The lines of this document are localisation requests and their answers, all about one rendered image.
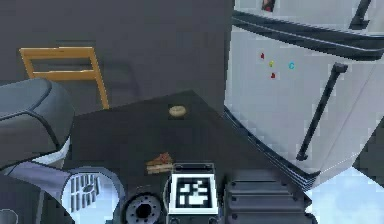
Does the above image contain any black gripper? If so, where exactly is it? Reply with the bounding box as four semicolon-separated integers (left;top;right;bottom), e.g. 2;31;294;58
120;192;166;224

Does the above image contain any white cake slice with cherries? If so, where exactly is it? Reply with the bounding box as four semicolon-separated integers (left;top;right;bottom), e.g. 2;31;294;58
145;152;175;175

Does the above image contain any black table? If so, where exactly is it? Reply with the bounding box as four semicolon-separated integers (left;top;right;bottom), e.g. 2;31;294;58
63;89;308;224

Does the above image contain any round beige cookie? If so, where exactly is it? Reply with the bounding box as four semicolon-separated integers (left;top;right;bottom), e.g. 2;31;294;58
168;105;187;118

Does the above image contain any yellow wooden chair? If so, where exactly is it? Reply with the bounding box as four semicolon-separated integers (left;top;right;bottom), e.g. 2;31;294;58
19;46;110;110

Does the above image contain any white fridge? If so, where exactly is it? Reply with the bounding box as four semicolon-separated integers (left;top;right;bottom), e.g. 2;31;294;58
223;0;384;191

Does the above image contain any black fridge handle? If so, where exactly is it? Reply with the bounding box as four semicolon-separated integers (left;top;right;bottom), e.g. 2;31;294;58
295;62;349;162
348;0;373;30

